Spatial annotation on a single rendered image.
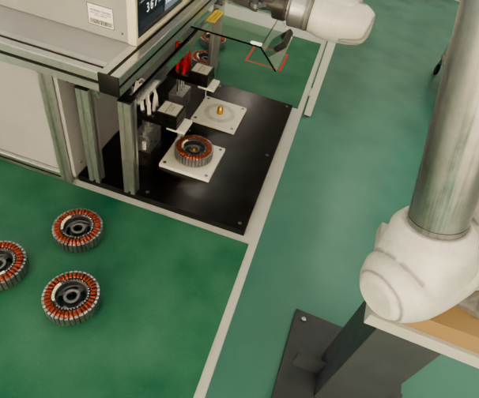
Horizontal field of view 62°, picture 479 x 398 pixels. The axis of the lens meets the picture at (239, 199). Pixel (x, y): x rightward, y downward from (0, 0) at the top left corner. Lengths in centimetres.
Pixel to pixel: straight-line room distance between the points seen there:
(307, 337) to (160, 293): 97
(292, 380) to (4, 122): 131
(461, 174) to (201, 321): 57
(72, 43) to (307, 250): 147
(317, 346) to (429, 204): 116
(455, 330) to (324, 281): 101
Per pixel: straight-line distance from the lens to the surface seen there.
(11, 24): 107
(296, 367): 171
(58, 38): 100
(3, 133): 120
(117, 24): 97
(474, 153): 67
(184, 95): 135
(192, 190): 109
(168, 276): 95
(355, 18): 107
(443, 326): 104
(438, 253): 75
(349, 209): 233
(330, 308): 190
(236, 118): 136
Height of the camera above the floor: 156
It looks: 46 degrees down
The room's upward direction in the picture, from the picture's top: 13 degrees clockwise
